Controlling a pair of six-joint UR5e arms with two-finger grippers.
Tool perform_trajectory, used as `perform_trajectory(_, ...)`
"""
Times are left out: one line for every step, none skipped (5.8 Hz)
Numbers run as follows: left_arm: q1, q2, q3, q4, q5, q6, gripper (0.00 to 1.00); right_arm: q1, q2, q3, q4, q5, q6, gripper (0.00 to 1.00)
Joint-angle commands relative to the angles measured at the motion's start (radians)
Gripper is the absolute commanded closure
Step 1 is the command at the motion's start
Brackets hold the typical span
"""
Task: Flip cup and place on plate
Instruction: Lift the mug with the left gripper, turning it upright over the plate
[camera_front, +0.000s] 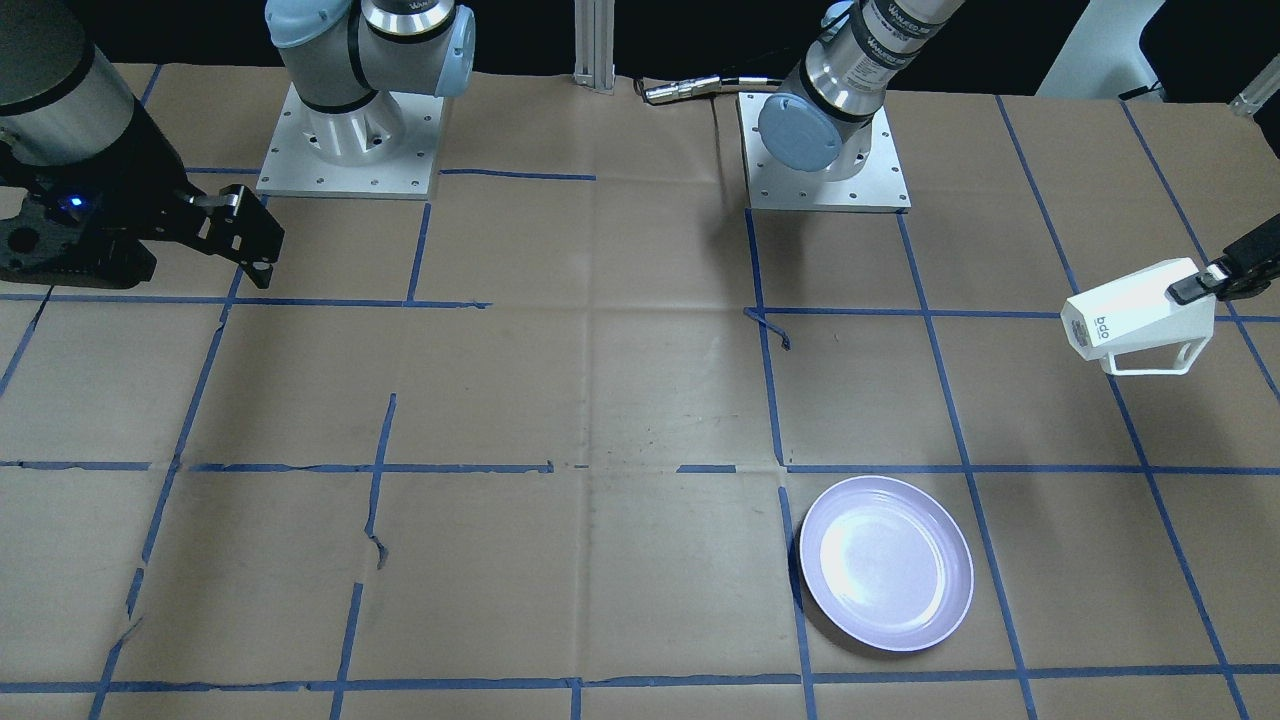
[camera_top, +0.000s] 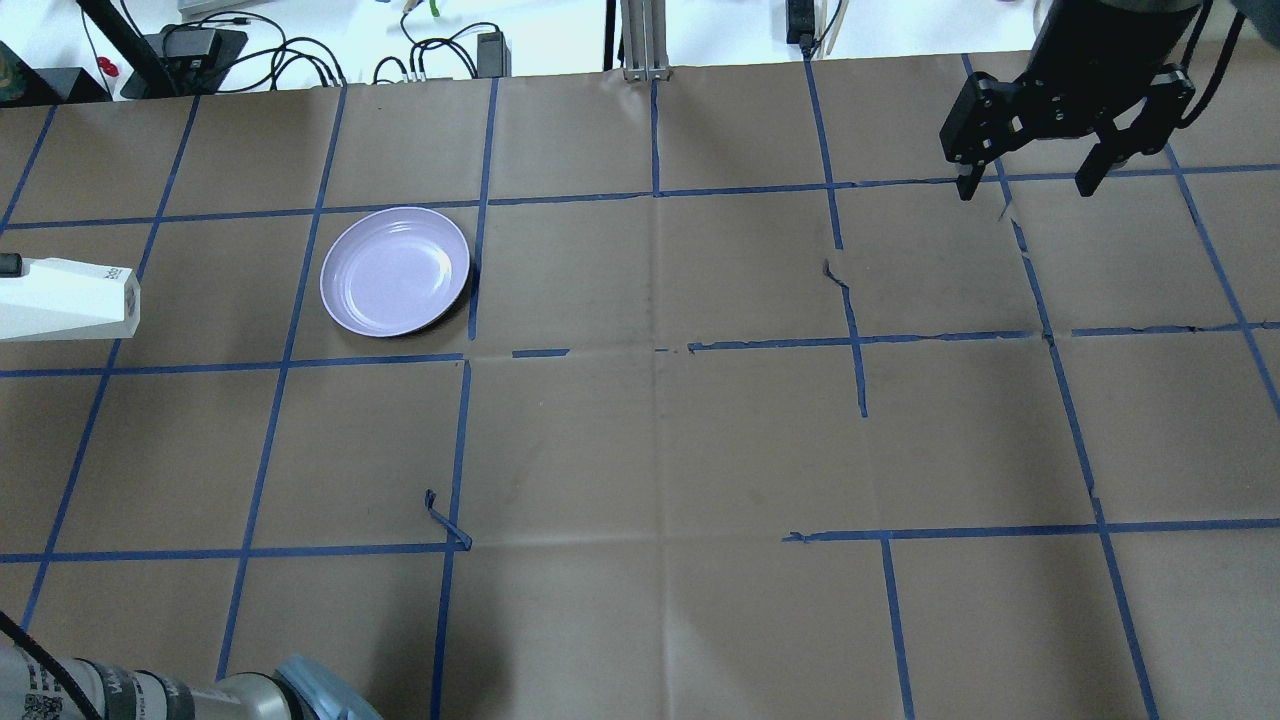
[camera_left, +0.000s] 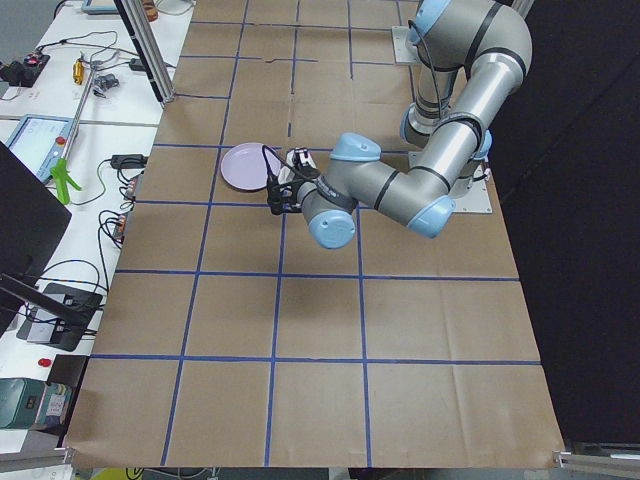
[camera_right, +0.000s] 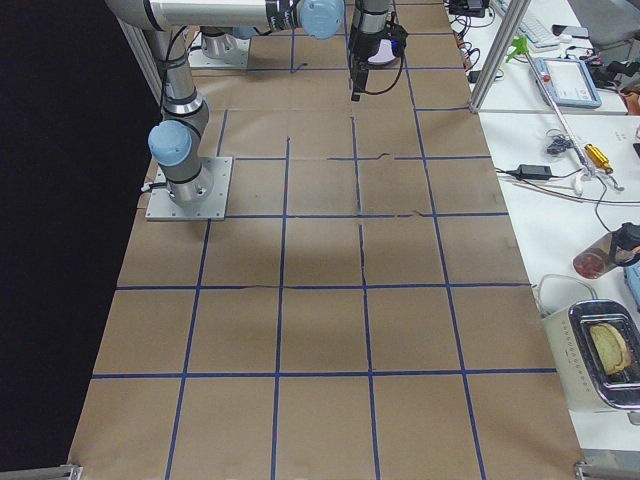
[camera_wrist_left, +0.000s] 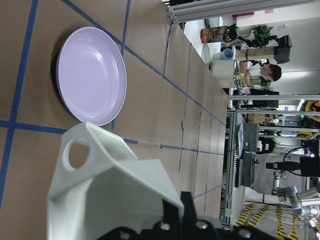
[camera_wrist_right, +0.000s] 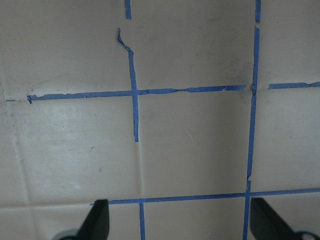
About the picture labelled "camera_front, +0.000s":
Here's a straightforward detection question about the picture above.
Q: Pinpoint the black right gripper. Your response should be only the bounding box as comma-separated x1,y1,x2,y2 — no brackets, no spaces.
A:
1,102,284,290

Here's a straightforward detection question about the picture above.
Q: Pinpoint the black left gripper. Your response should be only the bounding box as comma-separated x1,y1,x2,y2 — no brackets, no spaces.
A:
1166,214,1279,306

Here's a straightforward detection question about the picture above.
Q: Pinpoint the white faceted mug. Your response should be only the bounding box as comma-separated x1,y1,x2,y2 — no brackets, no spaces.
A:
1060,258,1217,375

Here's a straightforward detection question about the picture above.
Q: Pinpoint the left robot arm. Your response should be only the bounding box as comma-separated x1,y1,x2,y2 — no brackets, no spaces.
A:
756,1,1279,305

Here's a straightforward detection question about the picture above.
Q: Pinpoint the lavender round plate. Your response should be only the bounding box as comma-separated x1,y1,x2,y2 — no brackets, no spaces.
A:
797,475,977,653

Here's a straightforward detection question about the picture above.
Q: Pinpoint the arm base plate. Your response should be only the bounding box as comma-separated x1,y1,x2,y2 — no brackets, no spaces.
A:
739,92,913,213
256,88,449,201

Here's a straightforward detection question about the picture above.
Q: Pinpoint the aluminium frame post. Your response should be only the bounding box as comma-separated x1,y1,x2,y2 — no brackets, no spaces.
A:
572,0,616,95

